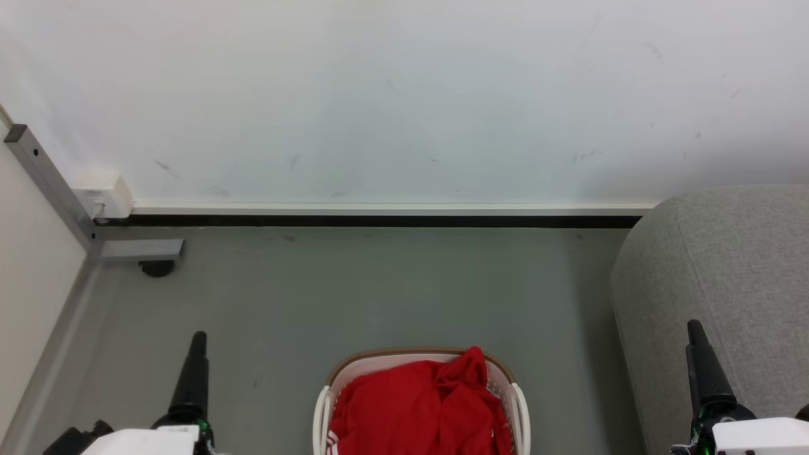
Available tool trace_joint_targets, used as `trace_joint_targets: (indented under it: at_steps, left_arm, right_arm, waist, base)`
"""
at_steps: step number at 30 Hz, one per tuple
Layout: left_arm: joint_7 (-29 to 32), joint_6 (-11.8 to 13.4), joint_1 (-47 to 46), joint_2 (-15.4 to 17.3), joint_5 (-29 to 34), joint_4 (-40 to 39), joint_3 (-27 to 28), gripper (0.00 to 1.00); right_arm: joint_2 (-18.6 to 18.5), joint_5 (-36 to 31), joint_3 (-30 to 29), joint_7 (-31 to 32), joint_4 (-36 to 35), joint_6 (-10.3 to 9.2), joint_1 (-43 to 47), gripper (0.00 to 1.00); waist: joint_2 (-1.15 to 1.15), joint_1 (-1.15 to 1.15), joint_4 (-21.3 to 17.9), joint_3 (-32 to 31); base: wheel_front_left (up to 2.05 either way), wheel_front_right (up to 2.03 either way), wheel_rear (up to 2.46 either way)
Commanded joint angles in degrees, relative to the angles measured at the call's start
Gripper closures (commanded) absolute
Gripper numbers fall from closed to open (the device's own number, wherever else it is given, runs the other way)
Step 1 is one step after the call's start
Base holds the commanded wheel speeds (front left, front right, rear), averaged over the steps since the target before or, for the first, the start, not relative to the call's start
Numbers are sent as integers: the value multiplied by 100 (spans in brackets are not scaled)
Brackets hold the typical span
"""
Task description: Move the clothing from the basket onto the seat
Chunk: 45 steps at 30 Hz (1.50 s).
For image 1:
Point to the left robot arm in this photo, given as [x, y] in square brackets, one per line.
[72, 440]

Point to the grey metal frame profile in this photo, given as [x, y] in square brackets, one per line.
[57, 189]

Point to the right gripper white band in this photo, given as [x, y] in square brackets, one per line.
[752, 437]

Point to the white wall junction box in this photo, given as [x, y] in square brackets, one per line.
[104, 196]

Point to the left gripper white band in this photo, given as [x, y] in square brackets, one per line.
[158, 441]

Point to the grey fabric sofa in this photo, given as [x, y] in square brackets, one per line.
[746, 284]

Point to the red garment with white stripes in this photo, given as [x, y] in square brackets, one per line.
[411, 411]

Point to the black round frame foot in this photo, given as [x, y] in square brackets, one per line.
[157, 268]

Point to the beige partition panel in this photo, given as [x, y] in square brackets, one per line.
[31, 272]

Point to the white and black skirting board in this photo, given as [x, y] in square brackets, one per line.
[379, 213]

